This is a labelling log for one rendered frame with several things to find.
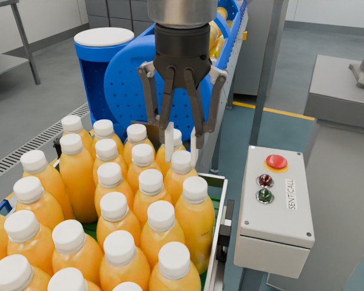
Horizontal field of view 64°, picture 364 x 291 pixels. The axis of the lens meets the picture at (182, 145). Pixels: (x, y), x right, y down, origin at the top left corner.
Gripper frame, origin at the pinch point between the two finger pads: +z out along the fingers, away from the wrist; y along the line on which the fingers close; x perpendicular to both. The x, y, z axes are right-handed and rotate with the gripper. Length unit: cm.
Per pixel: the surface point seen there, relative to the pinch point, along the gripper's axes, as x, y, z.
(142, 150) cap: 0.1, 7.4, 2.4
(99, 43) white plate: -78, 57, 10
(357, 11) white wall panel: -522, -163, 73
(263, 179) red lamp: 2.4, -14.2, 2.5
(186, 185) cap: 7.0, -2.6, 2.4
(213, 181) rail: -10.4, -5.0, 16.9
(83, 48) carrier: -76, 64, 12
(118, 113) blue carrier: -22.8, 23.4, 9.7
